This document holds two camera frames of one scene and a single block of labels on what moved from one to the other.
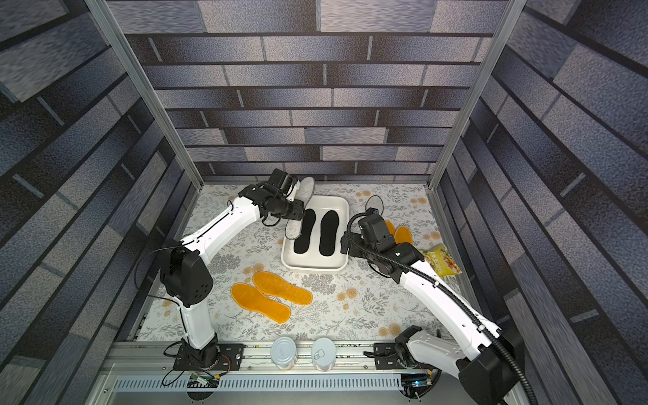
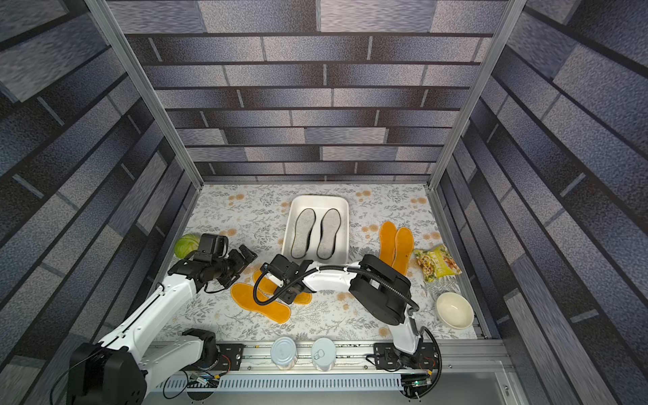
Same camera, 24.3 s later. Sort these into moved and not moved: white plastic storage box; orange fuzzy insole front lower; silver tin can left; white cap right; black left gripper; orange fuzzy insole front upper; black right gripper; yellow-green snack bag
Moved: black right gripper; black left gripper
Not moved: orange fuzzy insole front upper; silver tin can left; white plastic storage box; orange fuzzy insole front lower; white cap right; yellow-green snack bag
